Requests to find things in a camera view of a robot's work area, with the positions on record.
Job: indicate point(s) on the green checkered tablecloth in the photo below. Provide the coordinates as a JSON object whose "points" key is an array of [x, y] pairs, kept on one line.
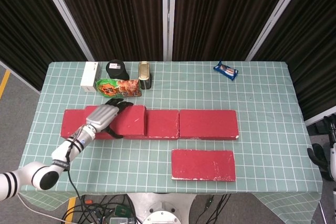
{"points": [[262, 116]]}

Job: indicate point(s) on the gold-lidded dark tin can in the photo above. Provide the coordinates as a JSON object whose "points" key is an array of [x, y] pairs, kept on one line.
{"points": [[144, 73]]}

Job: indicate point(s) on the red foam brick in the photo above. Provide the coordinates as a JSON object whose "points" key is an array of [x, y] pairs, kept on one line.
{"points": [[73, 123], [162, 124], [203, 165], [208, 124], [131, 121]]}

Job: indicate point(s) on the white cardboard box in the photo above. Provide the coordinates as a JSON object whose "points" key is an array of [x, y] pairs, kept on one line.
{"points": [[89, 77]]}

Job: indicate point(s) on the green circuit board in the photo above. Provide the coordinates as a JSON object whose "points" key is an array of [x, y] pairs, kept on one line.
{"points": [[121, 211]]}

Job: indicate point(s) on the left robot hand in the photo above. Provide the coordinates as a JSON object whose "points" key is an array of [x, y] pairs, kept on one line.
{"points": [[101, 116]]}

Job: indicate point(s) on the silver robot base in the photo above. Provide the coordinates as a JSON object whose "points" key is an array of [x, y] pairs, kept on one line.
{"points": [[162, 208]]}

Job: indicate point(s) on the black cylindrical canister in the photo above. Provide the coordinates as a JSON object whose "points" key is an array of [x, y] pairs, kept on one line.
{"points": [[115, 68]]}

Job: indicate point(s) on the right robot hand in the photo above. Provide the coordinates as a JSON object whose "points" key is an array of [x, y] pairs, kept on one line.
{"points": [[319, 155]]}

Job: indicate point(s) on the green orange snack bag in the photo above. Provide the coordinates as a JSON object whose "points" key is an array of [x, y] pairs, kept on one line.
{"points": [[118, 89]]}

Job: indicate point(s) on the white partition bottom rail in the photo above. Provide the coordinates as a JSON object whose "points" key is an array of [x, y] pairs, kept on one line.
{"points": [[315, 120], [18, 75]]}

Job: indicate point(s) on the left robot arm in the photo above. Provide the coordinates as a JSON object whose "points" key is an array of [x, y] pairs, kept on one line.
{"points": [[31, 174]]}

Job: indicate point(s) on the dark brown partition panel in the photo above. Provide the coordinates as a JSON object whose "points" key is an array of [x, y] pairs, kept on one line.
{"points": [[315, 37], [21, 24], [223, 11], [118, 11]]}

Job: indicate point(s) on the blue cookie packet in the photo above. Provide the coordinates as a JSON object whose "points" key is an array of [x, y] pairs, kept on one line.
{"points": [[225, 70]]}

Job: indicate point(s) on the white partition post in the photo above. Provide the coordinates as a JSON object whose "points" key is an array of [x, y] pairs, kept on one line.
{"points": [[168, 16], [65, 16], [278, 16]]}

